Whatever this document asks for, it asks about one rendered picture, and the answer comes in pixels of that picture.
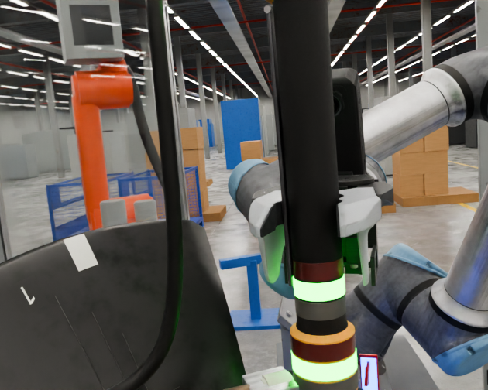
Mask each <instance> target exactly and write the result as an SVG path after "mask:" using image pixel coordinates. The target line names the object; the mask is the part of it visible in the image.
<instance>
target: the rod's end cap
mask: <svg viewBox="0 0 488 390"><path fill-rule="evenodd" d="M262 377H263V378H262V379H261V381H262V382H263V384H264V385H265V384H268V385H269V386H271V385H277V384H280V383H284V382H287V381H292V380H291V379H292V378H293V377H292V375H291V373H290V372H288V371H287V370H282V371H277V372H274V373H269V374H266V375H262Z"/></svg>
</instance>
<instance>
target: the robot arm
mask: <svg viewBox="0 0 488 390"><path fill-rule="evenodd" d="M332 89H333V101H334V115H335V140H336V153H337V167H338V179H339V203H338V204H336V217H337V232H338V237H340V238H342V254H343V262H344V268H345V273H346V274H360V275H363V279H362V280H361V281H360V283H359V284H358V285H357V286H356V287H355V288H354V289H353V290H352V291H351V292H349V293H347V294H346V295H345V300H346V319H347V320H348V321H349V322H350V323H352V324H353V326H354V327H355V330H356V353H357V358H358V359H359V354H377V355H378V364H379V363H380V362H381V361H382V360H383V358H384V356H385V354H386V352H387V350H388V348H389V346H390V343H391V341H392V340H393V336H394V334H395V333H396V332H397V331H398V330H399V329H400V328H401V327H402V326H403V327H404V328H405V329H406V330H407V331H408V333H409V334H410V335H411V336H412V337H413V338H414V339H415V340H416V341H417V342H418V343H419V345H420V346H421V347H422V348H423V349H424V351H425V352H426V353H427V354H428V355H429V356H430V358H431V359H432V361H433V362H434V363H436V364H437V366H439V367H440V369H442V370H443V371H444V372H445V373H446V374H447V375H450V376H454V377H458V376H463V375H467V374H468V373H471V372H473V371H475V370H477V369H479V368H481V367H482V366H484V365H485V364H487V363H488V185H487V187H486V190H485V192H484V194H483V197H482V199H481V201H480V202H479V206H478V207H477V209H476V212H475V214H474V216H473V219H472V221H471V224H470V226H469V228H468V231H467V232H466V235H465V237H464V239H463V241H462V244H461V246H460V248H459V251H458V253H457V255H456V257H455V260H454V262H453V264H452V267H451V268H450V271H449V273H447V272H446V271H444V270H443V269H441V268H440V267H438V266H437V265H436V264H434V263H433V262H431V261H430V260H428V259H427V258H425V257H424V256H423V255H421V254H419V253H418V252H416V251H415V250H414V249H412V248H410V247H409V246H407V245H406V244H403V243H399V244H396V245H394V246H393V247H392V248H391V249H390V250H389V251H388V252H387V253H386V254H384V255H383V257H382V258H381V259H380V260H379V261H378V242H377V221H379V220H380V219H381V217H382V208H381V207H382V206H386V205H394V201H393V186H392V185H391V184H388V183H387V178H386V174H385V172H384V171H383V168H382V167H381V165H380V164H379V163H378V162H380V161H382V160H384V159H385V158H387V157H389V156H391V155H393V154H394V153H396V152H398V151H400V150H402V149H404V148H405V147H407V146H409V145H410V144H412V143H414V142H416V141H417V140H419V139H422V138H424V137H425V136H426V135H429V134H431V133H432V132H434V131H436V130H438V129H439V128H441V127H443V126H445V125H447V126H450V127H455V126H458V125H461V124H462V123H464V122H465V121H468V120H473V119H479V120H484V121H486V122H488V46H486V47H483V48H480V49H477V50H472V51H469V52H467V53H463V54H460V55H458V56H455V57H453V58H451V59H449V60H446V61H445V62H443V63H440V64H439V65H436V66H435V67H432V68H431V69H429V70H427V71H425V72H424V74H423V76H422V78H421V82H419V83H417V84H415V85H414V86H412V87H409V88H408V89H406V90H405V91H402V92H400V93H399V94H397V95H395V96H393V97H391V98H389V99H388V100H386V101H384V102H382V103H380V104H378V105H377V106H375V107H373V108H371V109H369V110H368V111H365V112H363V113H362V104H361V94H360V83H359V75H358V73H357V71H356V70H354V69H352V68H341V69H332ZM228 189H229V194H230V196H231V197H232V199H233V200H234V202H235V205H236V207H237V209H238V210H239V212H241V213H242V214H243V216H244V217H245V218H246V220H247V221H248V222H249V230H250V232H251V234H252V235H253V236H254V237H256V238H258V242H259V249H260V254H261V259H262V261H261V263H260V264H259V274H260V276H261V278H262V279H263V281H264V282H265V283H266V284H267V285H268V286H269V287H270V288H271V289H272V290H273V291H274V292H276V293H278V294H280V295H281V296H283V297H285V298H288V299H293V300H294V285H293V286H289V285H288V276H287V257H286V248H285V238H284V219H283V210H282V200H281V191H280V172H279V163H278V160H276V161H274V162H272V163H271V164H269V163H267V162H264V161H263V160H261V159H247V160H246V161H243V162H241V163H240V164H238V165H237V167H236V168H234V170H233V171H232V173H231V174H230V177H229V181H228ZM368 248H372V252H371V256H370V260H369V261H368ZM369 268H371V270H370V271H369Z"/></svg>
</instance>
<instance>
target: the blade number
mask: <svg viewBox="0 0 488 390"><path fill-rule="evenodd" d="M6 289H7V290H8V291H9V294H10V295H11V297H12V298H13V300H14V302H15V304H16V305H17V307H18V308H19V310H20V312H21V314H22V315H23V317H25V316H27V315H29V314H31V313H33V312H35V311H36V310H38V309H40V308H42V307H44V306H46V305H48V304H49V302H48V300H47V298H46V296H45V295H44V293H43V291H42V289H41V287H40V285H39V283H38V282H37V280H36V278H35V276H34V275H31V276H30V277H28V278H26V279H23V280H21V281H19V282H17V283H15V284H13V285H11V286H9V287H7V288H6Z"/></svg>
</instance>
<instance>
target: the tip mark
mask: <svg viewBox="0 0 488 390"><path fill-rule="evenodd" d="M64 243H65V245H66V246H67V249H68V251H69V252H70V255H71V257H72V259H73V260H74V263H75V265H76V266H77V269H78V271H81V270H83V269H87V268H89V267H92V266H94V265H98V263H97V260H96V258H95V256H94V254H93V252H92V250H91V247H90V245H89V244H88V241H87V239H86V237H85V236H84V234H80V235H77V236H74V237H72V238H67V239H64Z"/></svg>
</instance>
